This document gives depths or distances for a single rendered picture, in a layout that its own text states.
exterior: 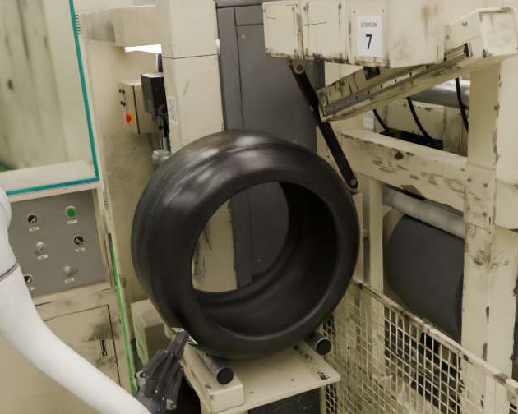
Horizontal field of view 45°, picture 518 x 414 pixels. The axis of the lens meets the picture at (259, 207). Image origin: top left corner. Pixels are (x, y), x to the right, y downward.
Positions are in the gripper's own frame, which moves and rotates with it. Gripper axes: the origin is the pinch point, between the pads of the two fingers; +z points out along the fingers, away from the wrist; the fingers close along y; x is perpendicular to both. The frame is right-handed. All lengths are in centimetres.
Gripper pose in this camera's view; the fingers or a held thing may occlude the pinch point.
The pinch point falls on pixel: (178, 345)
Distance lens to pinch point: 151.8
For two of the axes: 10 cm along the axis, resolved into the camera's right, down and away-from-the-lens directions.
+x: 8.0, -2.4, -5.5
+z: 3.0, -6.4, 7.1
